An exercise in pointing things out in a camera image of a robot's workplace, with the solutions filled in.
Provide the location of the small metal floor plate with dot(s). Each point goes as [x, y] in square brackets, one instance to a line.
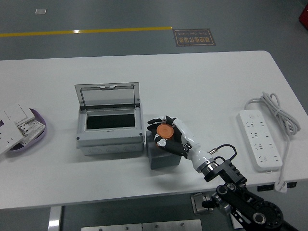
[40, 11]

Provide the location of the smoky transparent box lid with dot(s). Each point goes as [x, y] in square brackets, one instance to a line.
[108, 96]

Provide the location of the large metal base plate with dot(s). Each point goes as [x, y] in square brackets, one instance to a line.
[144, 226]

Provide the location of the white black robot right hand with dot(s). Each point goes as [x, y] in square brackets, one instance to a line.
[190, 142]

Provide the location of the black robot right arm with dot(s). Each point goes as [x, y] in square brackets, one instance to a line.
[231, 173]

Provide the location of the orange cylinder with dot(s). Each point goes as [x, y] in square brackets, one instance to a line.
[164, 131]

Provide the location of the white table leg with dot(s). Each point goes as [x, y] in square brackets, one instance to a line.
[54, 219]

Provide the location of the grey plastic junction box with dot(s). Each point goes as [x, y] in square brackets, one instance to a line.
[108, 144]

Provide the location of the grey cube with round hole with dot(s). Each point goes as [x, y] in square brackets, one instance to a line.
[163, 161]

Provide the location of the white switch panel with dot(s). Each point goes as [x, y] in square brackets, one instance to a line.
[19, 113]

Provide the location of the purple tray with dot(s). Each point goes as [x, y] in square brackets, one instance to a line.
[42, 134]

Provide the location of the black under-table control box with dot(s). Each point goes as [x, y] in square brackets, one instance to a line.
[264, 188]

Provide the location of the yellow floor tape line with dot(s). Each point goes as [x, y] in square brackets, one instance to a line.
[96, 31]

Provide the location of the small white socket module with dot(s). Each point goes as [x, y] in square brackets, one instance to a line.
[24, 127]

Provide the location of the red crate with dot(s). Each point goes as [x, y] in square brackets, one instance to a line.
[304, 16]

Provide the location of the white perforated socket plate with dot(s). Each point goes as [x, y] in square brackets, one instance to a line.
[36, 126]

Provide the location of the white power plug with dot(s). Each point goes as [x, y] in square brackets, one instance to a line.
[281, 186]

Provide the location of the grey metal floor box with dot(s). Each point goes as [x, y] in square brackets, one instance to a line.
[198, 203]

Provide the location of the brown floor sign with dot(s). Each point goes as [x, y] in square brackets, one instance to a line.
[194, 37]

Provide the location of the small black under-table box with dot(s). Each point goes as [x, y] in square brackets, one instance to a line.
[292, 185]

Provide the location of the large white socket panel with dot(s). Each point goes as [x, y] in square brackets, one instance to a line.
[9, 137]

